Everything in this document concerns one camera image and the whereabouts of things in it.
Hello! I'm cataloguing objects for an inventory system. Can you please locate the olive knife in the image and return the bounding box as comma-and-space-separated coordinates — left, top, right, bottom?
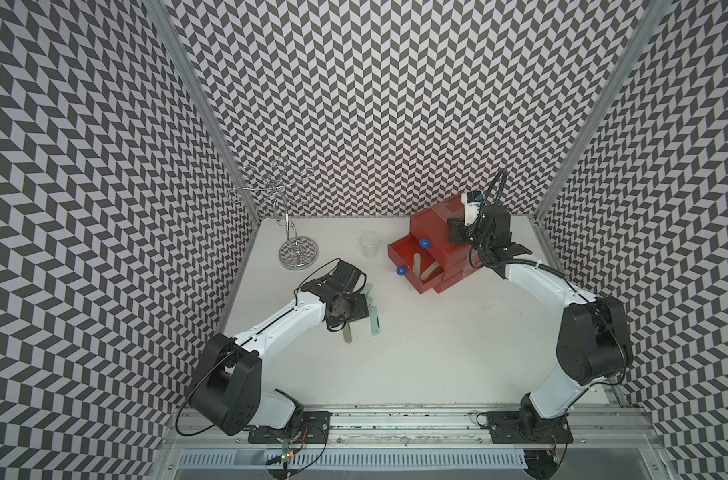
420, 261, 440, 282
342, 324, 353, 344
412, 252, 422, 280

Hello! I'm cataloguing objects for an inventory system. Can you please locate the red top drawer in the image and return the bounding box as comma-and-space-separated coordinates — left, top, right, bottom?
410, 194, 470, 264

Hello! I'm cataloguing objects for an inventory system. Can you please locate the red drawer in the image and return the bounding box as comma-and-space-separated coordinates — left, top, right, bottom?
387, 234, 444, 294
410, 194, 470, 264

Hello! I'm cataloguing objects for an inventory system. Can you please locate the olive knife top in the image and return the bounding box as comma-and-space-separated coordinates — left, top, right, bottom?
420, 261, 440, 282

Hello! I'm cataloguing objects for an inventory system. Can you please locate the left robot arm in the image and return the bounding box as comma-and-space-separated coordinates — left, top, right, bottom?
183, 258, 373, 438

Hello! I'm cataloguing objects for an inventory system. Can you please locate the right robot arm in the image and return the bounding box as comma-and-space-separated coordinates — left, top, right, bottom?
447, 191, 633, 431

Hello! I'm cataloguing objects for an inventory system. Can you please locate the red drawer cabinet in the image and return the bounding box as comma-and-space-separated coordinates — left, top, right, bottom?
410, 194, 491, 295

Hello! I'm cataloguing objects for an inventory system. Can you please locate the mint knife right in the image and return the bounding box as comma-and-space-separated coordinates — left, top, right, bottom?
369, 306, 381, 336

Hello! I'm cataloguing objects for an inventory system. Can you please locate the clear plastic cup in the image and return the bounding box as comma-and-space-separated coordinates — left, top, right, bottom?
360, 232, 381, 258

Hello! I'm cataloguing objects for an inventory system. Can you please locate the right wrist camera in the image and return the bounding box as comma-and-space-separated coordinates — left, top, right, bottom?
461, 190, 484, 227

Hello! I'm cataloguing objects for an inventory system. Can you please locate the wire mug tree stand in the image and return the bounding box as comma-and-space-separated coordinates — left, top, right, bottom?
233, 163, 319, 271

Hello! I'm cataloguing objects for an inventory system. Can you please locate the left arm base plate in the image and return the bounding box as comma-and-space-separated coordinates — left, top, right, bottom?
248, 410, 332, 445

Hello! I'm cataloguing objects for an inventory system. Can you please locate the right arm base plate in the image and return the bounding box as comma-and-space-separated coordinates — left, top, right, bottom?
485, 410, 574, 445

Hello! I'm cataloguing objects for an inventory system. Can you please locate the aluminium front rail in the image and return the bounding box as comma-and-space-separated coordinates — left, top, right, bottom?
160, 404, 663, 449

